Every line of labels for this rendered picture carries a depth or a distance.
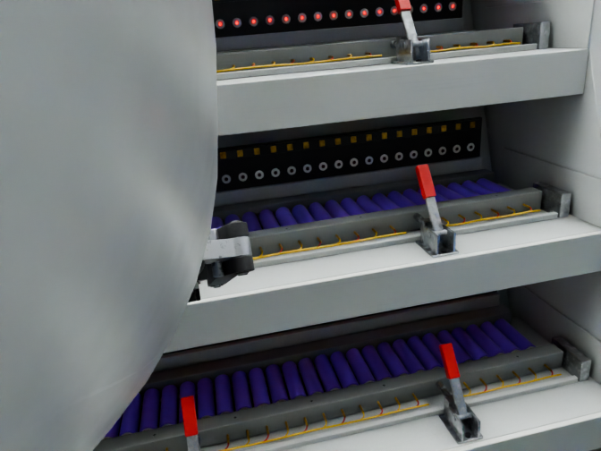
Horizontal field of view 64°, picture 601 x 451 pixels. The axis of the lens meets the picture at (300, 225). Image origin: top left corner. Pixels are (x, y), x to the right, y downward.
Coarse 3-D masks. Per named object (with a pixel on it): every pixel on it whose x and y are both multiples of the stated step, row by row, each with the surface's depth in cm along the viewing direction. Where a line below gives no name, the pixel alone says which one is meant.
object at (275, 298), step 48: (240, 192) 60; (288, 192) 61; (576, 192) 53; (480, 240) 50; (528, 240) 49; (576, 240) 49; (240, 288) 45; (288, 288) 44; (336, 288) 45; (384, 288) 46; (432, 288) 48; (480, 288) 49; (192, 336) 44; (240, 336) 45
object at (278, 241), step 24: (504, 192) 56; (528, 192) 56; (360, 216) 53; (384, 216) 52; (408, 216) 53; (456, 216) 54; (480, 216) 54; (504, 216) 54; (264, 240) 50; (288, 240) 50; (312, 240) 51; (336, 240) 52; (360, 240) 50
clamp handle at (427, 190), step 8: (416, 168) 50; (424, 168) 49; (424, 176) 49; (424, 184) 49; (432, 184) 49; (424, 192) 49; (432, 192) 49; (432, 200) 49; (432, 208) 49; (432, 216) 48; (432, 224) 48; (440, 224) 48
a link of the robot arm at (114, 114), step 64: (0, 0) 1; (64, 0) 1; (128, 0) 2; (192, 0) 3; (0, 64) 1; (64, 64) 1; (128, 64) 2; (192, 64) 3; (0, 128) 1; (64, 128) 1; (128, 128) 2; (192, 128) 3; (0, 192) 1; (64, 192) 2; (128, 192) 2; (192, 192) 4; (0, 256) 1; (64, 256) 2; (128, 256) 2; (192, 256) 4; (0, 320) 1; (64, 320) 2; (128, 320) 3; (0, 384) 2; (64, 384) 2; (128, 384) 4; (0, 448) 2; (64, 448) 3
